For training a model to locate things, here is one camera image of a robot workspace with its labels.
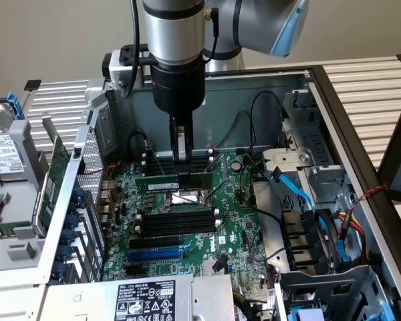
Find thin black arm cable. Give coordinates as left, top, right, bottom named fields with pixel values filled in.
left=202, top=7, right=221, bottom=63

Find silver chipset heat sink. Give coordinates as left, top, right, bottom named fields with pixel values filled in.
left=202, top=259, right=230, bottom=276

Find coloured power wire bundle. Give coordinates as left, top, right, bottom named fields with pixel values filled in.
left=332, top=209, right=370, bottom=267

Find grey power supply unit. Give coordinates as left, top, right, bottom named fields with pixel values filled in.
left=45, top=274, right=237, bottom=321

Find open PC case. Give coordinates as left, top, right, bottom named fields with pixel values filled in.
left=46, top=65, right=401, bottom=321

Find thick black camera cable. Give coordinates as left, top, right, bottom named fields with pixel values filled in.
left=119, top=0, right=142, bottom=98

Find black RAM slot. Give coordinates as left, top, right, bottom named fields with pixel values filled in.
left=142, top=209, right=221, bottom=221
left=145, top=163, right=211, bottom=175
left=136, top=213, right=221, bottom=227
left=142, top=219, right=218, bottom=231
left=140, top=157, right=215, bottom=168
left=136, top=223, right=218, bottom=237
left=145, top=153, right=211, bottom=163
left=140, top=148, right=215, bottom=158

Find green graphics card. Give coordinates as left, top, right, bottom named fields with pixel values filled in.
left=36, top=115, right=73, bottom=235

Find black plastic fan shroud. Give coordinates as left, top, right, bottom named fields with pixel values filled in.
left=279, top=209, right=330, bottom=272

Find long blue expansion slot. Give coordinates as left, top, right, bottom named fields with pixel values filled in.
left=127, top=250, right=182, bottom=264

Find red and black wires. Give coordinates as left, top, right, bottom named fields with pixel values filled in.
left=103, top=160, right=124, bottom=178

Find long black expansion slot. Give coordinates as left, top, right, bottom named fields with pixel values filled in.
left=129, top=235, right=181, bottom=250

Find black red fan wire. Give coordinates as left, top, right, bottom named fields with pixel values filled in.
left=213, top=110, right=255, bottom=150

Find silver hard disk drive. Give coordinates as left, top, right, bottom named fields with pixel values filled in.
left=0, top=102, right=29, bottom=183

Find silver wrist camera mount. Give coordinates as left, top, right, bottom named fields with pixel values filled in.
left=102, top=46, right=154, bottom=90

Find red black twisted wire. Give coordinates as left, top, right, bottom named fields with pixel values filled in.
left=349, top=185, right=390, bottom=209

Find grey perforated disk bay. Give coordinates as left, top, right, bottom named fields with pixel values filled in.
left=273, top=265, right=394, bottom=321

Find metal disk bay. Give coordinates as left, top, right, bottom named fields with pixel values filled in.
left=262, top=88, right=355, bottom=205

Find green motherboard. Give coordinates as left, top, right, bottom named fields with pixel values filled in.
left=102, top=150, right=271, bottom=292

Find thin metal locking lever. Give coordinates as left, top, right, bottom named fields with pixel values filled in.
left=144, top=140, right=166, bottom=175

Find CPU socket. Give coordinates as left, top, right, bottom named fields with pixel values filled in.
left=165, top=189, right=213, bottom=211

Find grey parts rack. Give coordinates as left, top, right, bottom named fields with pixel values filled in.
left=0, top=118, right=49, bottom=272

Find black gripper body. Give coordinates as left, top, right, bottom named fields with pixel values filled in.
left=150, top=61, right=207, bottom=118

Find black looped wire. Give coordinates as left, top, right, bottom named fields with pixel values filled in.
left=249, top=90, right=285, bottom=150

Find blue SATA wire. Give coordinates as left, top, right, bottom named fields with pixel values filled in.
left=269, top=167, right=331, bottom=235

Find green RAM stick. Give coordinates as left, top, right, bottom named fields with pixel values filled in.
left=135, top=173, right=213, bottom=194
left=0, top=227, right=31, bottom=239

